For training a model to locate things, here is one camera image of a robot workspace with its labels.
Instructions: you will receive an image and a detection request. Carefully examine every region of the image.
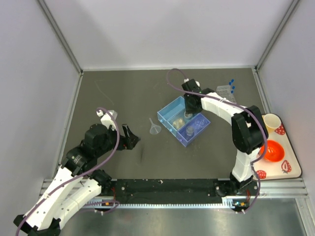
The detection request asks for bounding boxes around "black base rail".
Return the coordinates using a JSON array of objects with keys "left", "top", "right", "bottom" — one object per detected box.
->
[{"left": 100, "top": 179, "right": 258, "bottom": 204}]

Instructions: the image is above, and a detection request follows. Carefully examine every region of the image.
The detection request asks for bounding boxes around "purple cable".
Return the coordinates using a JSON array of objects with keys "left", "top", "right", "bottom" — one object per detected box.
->
[
  {"left": 16, "top": 107, "right": 121, "bottom": 236},
  {"left": 167, "top": 68, "right": 269, "bottom": 213}
]

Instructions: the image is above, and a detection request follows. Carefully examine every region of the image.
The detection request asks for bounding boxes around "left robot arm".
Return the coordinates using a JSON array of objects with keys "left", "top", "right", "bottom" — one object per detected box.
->
[{"left": 14, "top": 124, "right": 140, "bottom": 236}]

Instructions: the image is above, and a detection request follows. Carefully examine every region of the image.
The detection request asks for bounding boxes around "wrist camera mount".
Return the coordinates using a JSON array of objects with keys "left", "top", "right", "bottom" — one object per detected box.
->
[
  {"left": 96, "top": 110, "right": 118, "bottom": 130},
  {"left": 184, "top": 78, "right": 200, "bottom": 86}
]

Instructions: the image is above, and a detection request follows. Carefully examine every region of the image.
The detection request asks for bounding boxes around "yellow cup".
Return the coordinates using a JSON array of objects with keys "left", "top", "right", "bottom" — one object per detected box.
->
[{"left": 262, "top": 114, "right": 282, "bottom": 134}]

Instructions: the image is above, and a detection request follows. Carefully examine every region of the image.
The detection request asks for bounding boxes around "purple drawer box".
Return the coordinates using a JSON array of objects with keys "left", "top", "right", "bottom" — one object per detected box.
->
[{"left": 176, "top": 114, "right": 211, "bottom": 147}]

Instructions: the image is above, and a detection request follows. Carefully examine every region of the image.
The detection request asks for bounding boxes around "strawberry pattern tray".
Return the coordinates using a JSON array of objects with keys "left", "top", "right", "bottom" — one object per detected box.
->
[{"left": 254, "top": 121, "right": 302, "bottom": 180}]

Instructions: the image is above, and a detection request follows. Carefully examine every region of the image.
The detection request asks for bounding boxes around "light blue drawer box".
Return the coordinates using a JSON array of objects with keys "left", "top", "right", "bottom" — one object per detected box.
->
[{"left": 157, "top": 96, "right": 185, "bottom": 123}]

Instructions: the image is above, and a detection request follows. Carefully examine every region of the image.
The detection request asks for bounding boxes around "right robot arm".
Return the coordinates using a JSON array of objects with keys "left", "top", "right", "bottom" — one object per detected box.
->
[{"left": 182, "top": 79, "right": 268, "bottom": 195}]

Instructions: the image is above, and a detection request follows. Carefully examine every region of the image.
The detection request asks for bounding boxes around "orange bowl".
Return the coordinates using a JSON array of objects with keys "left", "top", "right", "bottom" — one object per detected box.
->
[{"left": 263, "top": 140, "right": 285, "bottom": 162}]

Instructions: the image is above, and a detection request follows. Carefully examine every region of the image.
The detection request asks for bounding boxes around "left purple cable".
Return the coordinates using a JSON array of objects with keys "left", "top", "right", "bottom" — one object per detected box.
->
[{"left": 16, "top": 107, "right": 121, "bottom": 236}]

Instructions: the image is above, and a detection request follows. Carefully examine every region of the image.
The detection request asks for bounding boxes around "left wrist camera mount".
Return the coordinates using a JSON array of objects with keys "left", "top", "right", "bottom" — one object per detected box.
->
[{"left": 96, "top": 110, "right": 118, "bottom": 130}]

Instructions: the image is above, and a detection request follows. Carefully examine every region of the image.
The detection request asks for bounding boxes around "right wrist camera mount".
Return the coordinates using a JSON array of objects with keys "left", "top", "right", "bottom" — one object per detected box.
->
[{"left": 184, "top": 78, "right": 200, "bottom": 86}]

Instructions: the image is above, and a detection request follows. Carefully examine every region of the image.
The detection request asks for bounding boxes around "grey slotted cable duct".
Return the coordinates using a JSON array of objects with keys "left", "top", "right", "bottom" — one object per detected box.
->
[{"left": 83, "top": 196, "right": 248, "bottom": 209}]

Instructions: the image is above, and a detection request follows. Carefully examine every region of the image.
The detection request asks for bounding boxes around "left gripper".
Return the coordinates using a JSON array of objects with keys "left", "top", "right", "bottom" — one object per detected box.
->
[{"left": 96, "top": 123, "right": 140, "bottom": 156}]

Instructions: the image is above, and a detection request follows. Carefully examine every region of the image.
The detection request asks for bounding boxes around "clear test tube rack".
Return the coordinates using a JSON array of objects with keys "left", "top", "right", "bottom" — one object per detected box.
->
[{"left": 216, "top": 85, "right": 236, "bottom": 103}]

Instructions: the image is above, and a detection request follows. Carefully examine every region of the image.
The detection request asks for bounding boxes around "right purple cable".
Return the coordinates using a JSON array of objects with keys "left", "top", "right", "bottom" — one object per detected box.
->
[{"left": 167, "top": 68, "right": 269, "bottom": 213}]

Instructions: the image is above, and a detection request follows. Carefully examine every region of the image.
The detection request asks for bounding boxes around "clear glass beaker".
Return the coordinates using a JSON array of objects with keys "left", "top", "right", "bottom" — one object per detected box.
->
[{"left": 194, "top": 117, "right": 207, "bottom": 129}]

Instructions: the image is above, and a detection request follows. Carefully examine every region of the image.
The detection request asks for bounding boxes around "glass stoppered bottle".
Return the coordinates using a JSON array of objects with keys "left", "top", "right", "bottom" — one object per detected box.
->
[{"left": 186, "top": 126, "right": 194, "bottom": 137}]

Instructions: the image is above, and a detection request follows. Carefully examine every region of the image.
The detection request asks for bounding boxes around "clear plastic funnel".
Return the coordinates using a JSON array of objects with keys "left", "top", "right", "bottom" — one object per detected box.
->
[{"left": 149, "top": 118, "right": 161, "bottom": 135}]

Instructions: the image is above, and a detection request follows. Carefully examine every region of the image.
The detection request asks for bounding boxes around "clear bag of corks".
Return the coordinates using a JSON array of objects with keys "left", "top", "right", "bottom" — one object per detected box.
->
[{"left": 172, "top": 118, "right": 185, "bottom": 130}]

